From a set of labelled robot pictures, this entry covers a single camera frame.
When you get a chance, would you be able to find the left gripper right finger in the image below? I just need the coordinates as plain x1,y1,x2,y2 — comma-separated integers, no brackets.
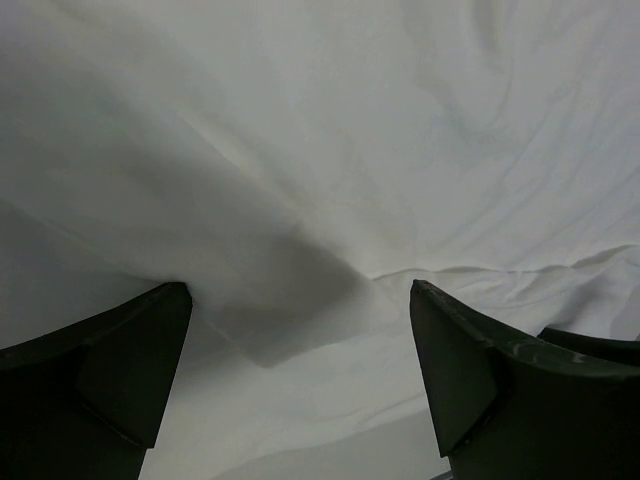
410,280,639,480

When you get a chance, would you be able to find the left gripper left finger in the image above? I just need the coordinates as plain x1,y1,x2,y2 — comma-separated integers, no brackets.
1,283,192,480

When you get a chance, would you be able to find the plain white t shirt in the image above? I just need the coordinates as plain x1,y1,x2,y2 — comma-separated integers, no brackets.
1,1,639,479

